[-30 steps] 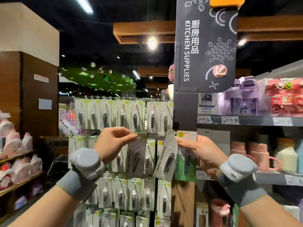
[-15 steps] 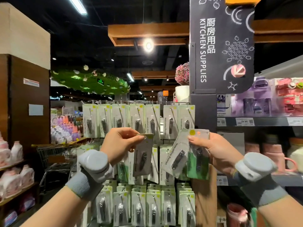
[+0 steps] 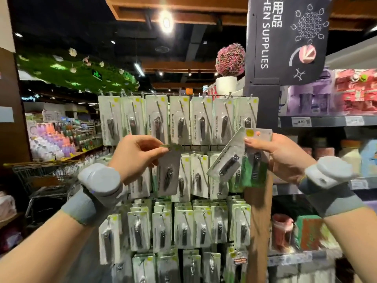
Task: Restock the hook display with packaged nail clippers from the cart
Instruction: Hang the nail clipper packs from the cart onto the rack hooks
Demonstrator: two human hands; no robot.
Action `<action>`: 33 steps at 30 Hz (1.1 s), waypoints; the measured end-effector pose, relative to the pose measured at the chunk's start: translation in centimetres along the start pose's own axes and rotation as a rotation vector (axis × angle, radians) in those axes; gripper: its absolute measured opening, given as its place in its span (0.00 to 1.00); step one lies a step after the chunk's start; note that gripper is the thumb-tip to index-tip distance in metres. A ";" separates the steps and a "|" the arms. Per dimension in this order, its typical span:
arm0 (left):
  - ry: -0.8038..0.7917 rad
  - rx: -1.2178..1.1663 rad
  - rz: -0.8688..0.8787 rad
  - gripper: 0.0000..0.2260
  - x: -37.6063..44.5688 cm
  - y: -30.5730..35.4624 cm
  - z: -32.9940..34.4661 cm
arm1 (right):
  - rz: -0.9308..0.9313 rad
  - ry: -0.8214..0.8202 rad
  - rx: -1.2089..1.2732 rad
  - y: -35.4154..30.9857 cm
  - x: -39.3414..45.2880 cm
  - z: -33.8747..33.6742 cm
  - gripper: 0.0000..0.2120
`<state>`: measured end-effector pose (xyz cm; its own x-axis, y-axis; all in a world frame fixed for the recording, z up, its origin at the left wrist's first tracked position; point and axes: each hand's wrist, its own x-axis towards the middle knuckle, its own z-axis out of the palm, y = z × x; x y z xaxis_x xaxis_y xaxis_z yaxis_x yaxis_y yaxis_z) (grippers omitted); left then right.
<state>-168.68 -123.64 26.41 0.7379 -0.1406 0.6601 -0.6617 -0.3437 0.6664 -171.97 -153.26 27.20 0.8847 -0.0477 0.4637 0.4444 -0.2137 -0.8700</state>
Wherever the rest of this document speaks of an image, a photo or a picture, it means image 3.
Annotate pink flowers in white pot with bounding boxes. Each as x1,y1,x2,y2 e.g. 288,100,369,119
215,43,246,97

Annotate wooden post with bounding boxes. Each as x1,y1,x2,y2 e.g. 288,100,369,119
244,85,280,283

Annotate wooden pillar panel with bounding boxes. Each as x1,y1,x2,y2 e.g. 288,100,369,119
0,0,31,165

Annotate teal orange box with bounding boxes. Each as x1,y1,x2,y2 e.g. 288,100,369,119
295,215,324,251

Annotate blue cartoon box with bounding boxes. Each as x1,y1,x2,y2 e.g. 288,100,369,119
361,140,377,177

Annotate rows of hung nail clipper packs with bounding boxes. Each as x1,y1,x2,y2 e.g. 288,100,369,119
97,94,260,283

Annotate pink mugs on shelf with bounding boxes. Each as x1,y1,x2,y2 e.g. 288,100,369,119
271,214,294,252

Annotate row of pink red packs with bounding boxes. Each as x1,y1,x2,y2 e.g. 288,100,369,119
333,69,377,114

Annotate grey wrist tracker band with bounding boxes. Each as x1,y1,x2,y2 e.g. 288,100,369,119
297,156,366,217
60,163,126,228

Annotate person's left forearm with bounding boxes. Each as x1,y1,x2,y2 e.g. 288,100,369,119
0,209,98,283

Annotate green hanging ceiling decor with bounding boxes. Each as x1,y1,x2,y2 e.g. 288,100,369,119
16,47,140,95

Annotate dark hanging aisle sign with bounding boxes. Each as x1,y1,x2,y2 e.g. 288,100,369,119
244,0,333,86

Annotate wooden detergent shelf unit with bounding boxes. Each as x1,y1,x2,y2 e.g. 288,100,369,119
0,191,24,254

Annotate round ceiling lamp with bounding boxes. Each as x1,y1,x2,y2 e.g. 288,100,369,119
158,10,176,35

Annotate person's right hand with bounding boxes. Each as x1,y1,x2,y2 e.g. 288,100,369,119
244,132,318,185

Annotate empty silver shopping cart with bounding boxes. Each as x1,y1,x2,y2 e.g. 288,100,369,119
3,159,80,222

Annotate wooden ceiling frame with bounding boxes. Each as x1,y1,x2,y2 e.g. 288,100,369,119
106,0,377,32

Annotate person's left hand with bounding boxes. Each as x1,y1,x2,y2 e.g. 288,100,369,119
109,135,170,185

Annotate row of pastel laundry bottles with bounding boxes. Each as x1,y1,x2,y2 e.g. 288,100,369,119
28,121,101,162

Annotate cream white jug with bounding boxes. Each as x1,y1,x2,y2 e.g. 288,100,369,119
340,140,363,177

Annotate purple boxed appliance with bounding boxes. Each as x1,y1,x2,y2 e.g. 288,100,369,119
287,69,333,116

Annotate grey kitchenware shelf unit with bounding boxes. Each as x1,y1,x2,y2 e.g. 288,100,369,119
268,35,377,283

